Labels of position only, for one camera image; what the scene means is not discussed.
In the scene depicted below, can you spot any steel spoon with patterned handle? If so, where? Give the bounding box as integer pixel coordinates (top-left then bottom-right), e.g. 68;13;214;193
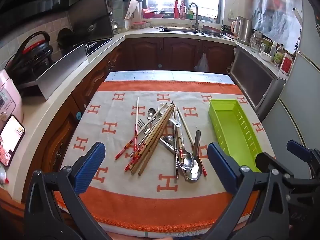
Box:
175;111;195;170

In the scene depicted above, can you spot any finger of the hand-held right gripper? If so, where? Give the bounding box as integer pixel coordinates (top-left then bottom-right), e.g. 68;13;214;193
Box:
255;152;313;188
287;140;320;178

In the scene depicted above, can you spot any pink rice cooker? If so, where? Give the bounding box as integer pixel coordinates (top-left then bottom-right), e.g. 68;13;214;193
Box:
0;69;25;130

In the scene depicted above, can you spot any round-bowl steel spoon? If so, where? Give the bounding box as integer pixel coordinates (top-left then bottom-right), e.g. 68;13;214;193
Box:
159;134;190;181

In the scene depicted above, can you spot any green label bottle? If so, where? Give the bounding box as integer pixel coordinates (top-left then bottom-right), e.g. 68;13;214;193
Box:
274;44;285;67

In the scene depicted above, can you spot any hanging plastic bag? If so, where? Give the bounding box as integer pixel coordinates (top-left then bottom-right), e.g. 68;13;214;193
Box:
194;53;209;72

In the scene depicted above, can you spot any black pressure cooker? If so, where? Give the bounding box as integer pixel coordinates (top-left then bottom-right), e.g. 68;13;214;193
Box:
4;31;54;87

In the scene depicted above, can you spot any pink basin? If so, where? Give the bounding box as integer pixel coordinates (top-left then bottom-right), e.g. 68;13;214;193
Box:
142;8;165;19

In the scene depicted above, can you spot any steel teapot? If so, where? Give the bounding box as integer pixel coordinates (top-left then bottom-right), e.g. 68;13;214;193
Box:
111;19;121;35

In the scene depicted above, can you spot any orange and grey patterned blanket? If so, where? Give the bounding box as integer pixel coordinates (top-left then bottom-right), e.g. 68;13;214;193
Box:
54;80;278;233

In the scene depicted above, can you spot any steel faucet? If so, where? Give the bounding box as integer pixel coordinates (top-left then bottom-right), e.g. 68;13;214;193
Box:
188;2;200;30

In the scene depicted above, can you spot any stainless steel splash guard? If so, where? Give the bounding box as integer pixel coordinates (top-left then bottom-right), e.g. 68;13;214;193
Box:
35;44;88;101

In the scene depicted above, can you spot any steel appliance cabinet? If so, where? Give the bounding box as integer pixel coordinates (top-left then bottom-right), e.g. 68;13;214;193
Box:
229;45;287;122

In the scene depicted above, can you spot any green plastic utensil tray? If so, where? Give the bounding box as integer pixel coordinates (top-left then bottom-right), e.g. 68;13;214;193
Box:
209;99;263;173

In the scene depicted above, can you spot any wooden cutting board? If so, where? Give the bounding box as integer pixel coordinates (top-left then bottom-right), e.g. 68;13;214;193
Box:
124;0;138;20

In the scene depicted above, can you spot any red pan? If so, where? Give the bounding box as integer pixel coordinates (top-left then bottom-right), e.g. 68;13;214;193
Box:
202;24;223;34

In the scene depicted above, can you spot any grey refrigerator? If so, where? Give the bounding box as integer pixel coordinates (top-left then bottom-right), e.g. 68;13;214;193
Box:
260;52;320;178

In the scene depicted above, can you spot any steel electric kettle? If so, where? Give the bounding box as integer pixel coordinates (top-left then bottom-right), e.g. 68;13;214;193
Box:
235;16;252;46

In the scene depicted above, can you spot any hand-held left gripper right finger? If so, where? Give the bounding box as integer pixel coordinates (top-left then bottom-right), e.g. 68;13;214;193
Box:
202;142;292;240

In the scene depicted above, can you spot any pile of wooden chopsticks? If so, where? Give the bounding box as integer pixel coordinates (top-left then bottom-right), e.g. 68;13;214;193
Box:
115;100;177;176

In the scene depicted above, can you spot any black wok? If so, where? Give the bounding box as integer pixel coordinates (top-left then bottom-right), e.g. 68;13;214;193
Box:
57;27;75;49

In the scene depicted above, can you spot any smartphone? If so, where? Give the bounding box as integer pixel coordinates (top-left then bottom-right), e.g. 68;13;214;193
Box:
0;115;26;167

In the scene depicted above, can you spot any black glass stove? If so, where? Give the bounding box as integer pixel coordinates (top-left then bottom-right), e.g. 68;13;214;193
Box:
69;0;114;55

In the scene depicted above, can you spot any red box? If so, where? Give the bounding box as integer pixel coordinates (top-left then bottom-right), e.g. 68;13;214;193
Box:
279;52;293;76

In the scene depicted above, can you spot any steel sink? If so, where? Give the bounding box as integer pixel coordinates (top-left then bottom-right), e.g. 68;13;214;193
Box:
159;26;200;33

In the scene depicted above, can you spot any steel chopstick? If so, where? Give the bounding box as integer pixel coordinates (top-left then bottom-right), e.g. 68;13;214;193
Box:
172;100;179;180

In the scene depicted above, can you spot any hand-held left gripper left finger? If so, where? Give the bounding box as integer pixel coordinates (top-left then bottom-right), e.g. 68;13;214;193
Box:
24;142;110;240

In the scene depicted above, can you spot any glass jar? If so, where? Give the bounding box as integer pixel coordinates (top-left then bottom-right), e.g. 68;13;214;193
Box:
250;31;262;53

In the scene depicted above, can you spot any small steel spoon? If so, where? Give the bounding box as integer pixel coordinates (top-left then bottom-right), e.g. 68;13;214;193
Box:
146;108;157;130

